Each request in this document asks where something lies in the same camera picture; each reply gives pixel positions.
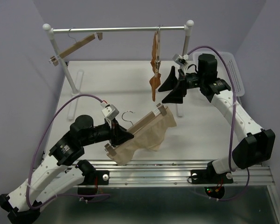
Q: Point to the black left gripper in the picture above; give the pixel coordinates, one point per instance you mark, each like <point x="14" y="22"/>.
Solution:
<point x="118" y="135"/>

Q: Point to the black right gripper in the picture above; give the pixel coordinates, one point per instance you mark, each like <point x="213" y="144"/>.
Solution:
<point x="180" y="86"/>

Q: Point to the beige clip hanger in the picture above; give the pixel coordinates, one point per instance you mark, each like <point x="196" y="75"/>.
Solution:
<point x="144" y="121"/>

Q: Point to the cream beige underwear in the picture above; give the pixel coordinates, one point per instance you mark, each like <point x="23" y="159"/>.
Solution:
<point x="151" y="135"/>

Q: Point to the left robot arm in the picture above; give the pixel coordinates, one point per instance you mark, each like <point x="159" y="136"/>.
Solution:
<point x="51" y="178"/>

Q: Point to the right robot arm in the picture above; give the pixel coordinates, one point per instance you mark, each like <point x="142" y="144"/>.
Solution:
<point x="255" y="143"/>

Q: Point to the brown underwear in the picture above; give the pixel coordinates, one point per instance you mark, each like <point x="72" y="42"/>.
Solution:
<point x="154" y="82"/>

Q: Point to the hanger holding brown underwear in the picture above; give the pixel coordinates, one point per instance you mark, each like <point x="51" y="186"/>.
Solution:
<point x="158" y="48"/>

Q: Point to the empty wooden clip hanger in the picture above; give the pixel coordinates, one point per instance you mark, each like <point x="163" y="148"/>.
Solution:
<point x="55" y="59"/>

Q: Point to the white plastic basket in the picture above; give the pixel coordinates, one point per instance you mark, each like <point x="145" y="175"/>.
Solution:
<point x="231" y="65"/>

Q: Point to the silver and white clothes rack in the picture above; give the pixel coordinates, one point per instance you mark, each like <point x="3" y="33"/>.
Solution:
<point x="75" y="86"/>

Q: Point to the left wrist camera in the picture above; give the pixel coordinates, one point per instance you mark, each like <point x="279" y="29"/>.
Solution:
<point x="109" y="111"/>

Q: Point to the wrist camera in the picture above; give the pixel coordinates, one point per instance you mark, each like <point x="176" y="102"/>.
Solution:
<point x="181" y="60"/>
<point x="109" y="111"/>

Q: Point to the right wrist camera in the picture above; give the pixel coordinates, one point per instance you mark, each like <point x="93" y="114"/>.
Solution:
<point x="181" y="60"/>

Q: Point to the aluminium mounting rail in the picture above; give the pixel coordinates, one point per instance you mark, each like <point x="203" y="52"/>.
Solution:
<point x="172" y="173"/>

